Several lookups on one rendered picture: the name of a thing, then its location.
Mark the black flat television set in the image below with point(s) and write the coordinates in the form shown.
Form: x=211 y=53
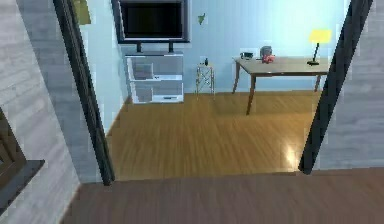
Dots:
x=152 y=20

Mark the grey round jar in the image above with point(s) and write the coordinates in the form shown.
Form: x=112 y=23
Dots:
x=265 y=50

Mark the small dark bottle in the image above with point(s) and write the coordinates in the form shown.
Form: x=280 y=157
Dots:
x=206 y=62

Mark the brown wooden table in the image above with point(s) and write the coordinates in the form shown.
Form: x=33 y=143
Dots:
x=283 y=66

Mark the olive framed wall picture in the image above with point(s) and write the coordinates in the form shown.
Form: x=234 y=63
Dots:
x=82 y=10

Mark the red small object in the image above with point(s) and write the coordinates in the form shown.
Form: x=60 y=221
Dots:
x=268 y=59

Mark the green wall ornament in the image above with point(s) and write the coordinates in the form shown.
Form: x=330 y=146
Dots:
x=201 y=18

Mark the small black box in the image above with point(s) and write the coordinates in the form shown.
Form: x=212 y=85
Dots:
x=246 y=55

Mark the yellow shade table lamp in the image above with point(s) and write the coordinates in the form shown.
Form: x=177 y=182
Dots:
x=319 y=36

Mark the white open shelf unit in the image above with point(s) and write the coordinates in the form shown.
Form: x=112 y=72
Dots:
x=156 y=78

